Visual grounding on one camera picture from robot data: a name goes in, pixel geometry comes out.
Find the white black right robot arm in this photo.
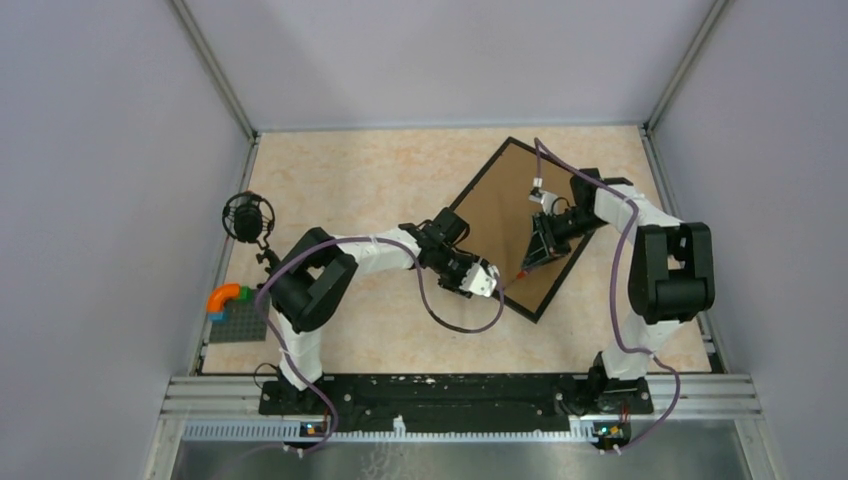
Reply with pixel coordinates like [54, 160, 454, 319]
[520, 169, 715, 412]

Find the blue red handled screwdriver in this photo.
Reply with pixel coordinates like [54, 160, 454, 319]
[503, 269, 529, 289]

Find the black microphone on stand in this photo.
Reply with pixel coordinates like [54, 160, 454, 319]
[221, 191, 279, 272]

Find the grey brick baseplate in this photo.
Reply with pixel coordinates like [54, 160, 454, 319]
[207, 288, 269, 344]

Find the black wooden picture frame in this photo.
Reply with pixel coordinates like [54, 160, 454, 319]
[450, 137, 593, 323]

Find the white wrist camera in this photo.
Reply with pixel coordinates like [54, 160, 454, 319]
[460, 263, 500, 298]
[528, 185, 559, 213]

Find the aluminium front frame rail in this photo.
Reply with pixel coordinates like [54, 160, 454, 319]
[160, 374, 762, 445]

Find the orange curved toy brick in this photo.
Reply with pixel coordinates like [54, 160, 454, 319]
[205, 283, 241, 315]

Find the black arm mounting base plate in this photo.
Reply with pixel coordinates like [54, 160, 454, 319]
[258, 370, 655, 433]

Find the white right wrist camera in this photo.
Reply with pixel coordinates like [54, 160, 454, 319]
[528, 185, 559, 213]

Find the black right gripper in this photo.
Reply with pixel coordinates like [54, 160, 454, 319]
[521, 208, 608, 271]

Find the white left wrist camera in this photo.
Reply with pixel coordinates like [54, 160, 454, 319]
[460, 263, 500, 298]

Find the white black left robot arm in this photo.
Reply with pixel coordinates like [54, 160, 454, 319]
[264, 208, 499, 414]

